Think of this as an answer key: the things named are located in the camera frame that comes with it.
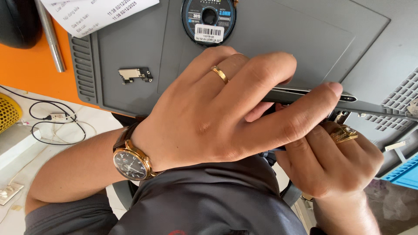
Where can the person's right hand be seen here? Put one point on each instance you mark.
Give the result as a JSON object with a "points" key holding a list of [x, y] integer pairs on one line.
{"points": [[336, 169]]}

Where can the person's left hand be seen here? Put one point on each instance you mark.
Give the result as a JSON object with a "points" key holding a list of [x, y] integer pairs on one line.
{"points": [[196, 124]]}

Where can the person's right fingers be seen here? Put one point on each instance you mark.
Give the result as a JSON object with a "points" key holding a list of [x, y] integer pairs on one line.
{"points": [[323, 147]]}

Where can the dark gray smartphone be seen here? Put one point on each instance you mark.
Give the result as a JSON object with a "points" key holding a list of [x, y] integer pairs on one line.
{"points": [[359, 105]]}

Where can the small white plastic piece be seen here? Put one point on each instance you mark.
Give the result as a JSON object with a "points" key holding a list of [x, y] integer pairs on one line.
{"points": [[395, 145]]}

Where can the blue mat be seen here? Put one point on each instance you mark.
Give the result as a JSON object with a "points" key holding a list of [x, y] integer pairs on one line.
{"points": [[405, 173]]}

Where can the person's dark gray shirt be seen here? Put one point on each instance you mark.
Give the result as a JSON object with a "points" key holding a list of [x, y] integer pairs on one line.
{"points": [[209, 202]]}

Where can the black solder wick spool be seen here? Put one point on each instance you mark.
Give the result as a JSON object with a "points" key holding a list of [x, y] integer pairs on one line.
{"points": [[209, 19]]}

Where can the small phone speaker module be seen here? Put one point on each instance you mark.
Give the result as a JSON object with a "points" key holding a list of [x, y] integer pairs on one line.
{"points": [[134, 74]]}

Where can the gray silicone repair mat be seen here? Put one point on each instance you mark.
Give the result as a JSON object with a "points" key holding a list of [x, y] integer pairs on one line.
{"points": [[130, 39]]}

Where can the white power adapter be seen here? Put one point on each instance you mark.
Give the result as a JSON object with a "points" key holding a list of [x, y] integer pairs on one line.
{"points": [[58, 116]]}

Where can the white printed paper slip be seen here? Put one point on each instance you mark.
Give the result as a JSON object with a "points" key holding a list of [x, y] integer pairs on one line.
{"points": [[91, 14]]}

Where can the silver metal rod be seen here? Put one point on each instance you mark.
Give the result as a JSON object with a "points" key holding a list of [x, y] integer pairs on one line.
{"points": [[50, 36]]}

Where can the yellow perforated basket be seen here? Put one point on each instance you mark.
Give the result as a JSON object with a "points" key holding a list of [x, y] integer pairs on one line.
{"points": [[8, 112]]}

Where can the black rounded object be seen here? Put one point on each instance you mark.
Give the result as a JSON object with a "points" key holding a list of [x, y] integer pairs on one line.
{"points": [[18, 21]]}

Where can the white switch plate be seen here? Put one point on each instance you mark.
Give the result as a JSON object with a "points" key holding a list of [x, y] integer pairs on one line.
{"points": [[9, 193]]}

